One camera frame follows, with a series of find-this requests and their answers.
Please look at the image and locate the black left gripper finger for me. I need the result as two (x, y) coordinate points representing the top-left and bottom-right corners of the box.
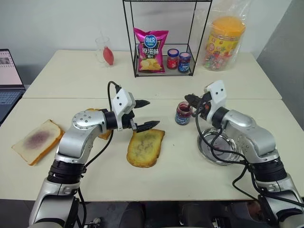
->
(135, 99), (151, 110)
(136, 120), (161, 133)

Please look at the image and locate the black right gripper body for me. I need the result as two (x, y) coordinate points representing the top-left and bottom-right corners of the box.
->
(196, 92), (214, 120)

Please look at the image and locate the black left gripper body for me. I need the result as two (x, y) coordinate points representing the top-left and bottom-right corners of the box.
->
(122, 100), (139, 131)

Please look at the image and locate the open blue-label jam jar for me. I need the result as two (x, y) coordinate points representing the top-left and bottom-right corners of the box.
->
(175, 101), (193, 125)

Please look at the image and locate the toasted bread slice with jam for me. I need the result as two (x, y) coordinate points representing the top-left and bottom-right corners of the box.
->
(126, 129), (166, 168)

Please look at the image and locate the plain bread slice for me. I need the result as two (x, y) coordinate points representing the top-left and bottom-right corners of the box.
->
(85, 108), (113, 141)

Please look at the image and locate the closed blue-label jam jar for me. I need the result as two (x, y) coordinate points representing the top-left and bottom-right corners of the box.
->
(178, 52), (191, 73)

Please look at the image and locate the red-label jam jar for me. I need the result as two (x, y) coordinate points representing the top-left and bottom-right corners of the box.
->
(166, 48), (180, 70)

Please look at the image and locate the white bread slice purple stain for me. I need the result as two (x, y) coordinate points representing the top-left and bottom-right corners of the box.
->
(11, 119), (65, 166)

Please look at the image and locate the clear glass dish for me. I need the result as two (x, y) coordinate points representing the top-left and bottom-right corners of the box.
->
(197, 127), (241, 166)

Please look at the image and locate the pink potato chips bag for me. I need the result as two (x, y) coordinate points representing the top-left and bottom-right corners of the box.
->
(133, 27), (170, 75)

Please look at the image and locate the red bulb-shaped object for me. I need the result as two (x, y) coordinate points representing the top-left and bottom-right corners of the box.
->
(102, 46), (115, 66)

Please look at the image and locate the candy jar with yellow lid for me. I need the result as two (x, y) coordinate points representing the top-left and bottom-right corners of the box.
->
(203, 16), (247, 71)

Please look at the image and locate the clear drinking glass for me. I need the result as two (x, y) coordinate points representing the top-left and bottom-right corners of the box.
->
(95, 35), (115, 68)

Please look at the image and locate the clear plastic bag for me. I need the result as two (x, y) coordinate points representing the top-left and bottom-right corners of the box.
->
(195, 0), (253, 72)

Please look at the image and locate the open laptop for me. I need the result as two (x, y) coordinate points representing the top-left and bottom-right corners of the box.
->
(0, 48), (27, 126)

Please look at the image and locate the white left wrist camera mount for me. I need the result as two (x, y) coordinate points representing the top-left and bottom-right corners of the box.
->
(112, 88), (136, 132)

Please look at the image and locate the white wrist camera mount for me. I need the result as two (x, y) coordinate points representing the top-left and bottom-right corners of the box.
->
(112, 88), (136, 132)
(203, 80), (226, 121)

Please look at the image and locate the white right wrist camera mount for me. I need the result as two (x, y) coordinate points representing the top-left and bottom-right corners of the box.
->
(203, 80), (226, 121)

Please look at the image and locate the black wire shelf rack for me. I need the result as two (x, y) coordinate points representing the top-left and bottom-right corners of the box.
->
(122, 0), (213, 78)

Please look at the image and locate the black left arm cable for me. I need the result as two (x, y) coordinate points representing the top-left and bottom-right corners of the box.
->
(80, 81), (123, 168)

